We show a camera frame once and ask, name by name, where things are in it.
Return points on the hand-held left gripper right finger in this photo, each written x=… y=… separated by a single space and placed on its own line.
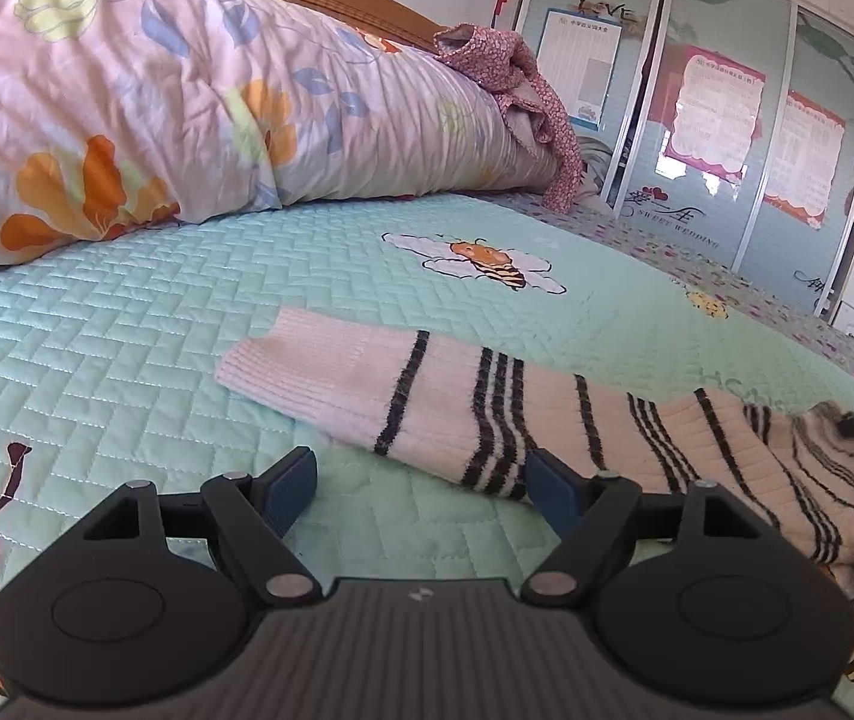
x=551 y=493

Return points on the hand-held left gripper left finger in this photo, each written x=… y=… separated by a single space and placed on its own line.
x=292 y=486

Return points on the cream black striped sweater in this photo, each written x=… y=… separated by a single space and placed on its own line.
x=442 y=397

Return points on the purple heart print bedsheet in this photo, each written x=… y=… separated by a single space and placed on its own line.
x=734 y=292

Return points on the mint bee print bedspread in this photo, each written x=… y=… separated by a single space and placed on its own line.
x=134 y=330

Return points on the sliding door wardrobe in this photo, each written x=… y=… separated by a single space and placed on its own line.
x=712 y=225

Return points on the grey striped cloth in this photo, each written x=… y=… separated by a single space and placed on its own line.
x=599 y=169

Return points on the pink floral rolled duvet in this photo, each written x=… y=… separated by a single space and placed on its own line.
x=172 y=90

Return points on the pink floral garment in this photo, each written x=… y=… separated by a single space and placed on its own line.
x=517 y=67

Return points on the orange bordered wall poster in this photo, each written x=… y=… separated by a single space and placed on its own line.
x=802 y=157

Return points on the pink bordered wall poster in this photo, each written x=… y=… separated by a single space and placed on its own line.
x=716 y=112

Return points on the blue bordered wall poster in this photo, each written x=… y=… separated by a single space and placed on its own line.
x=577 y=67

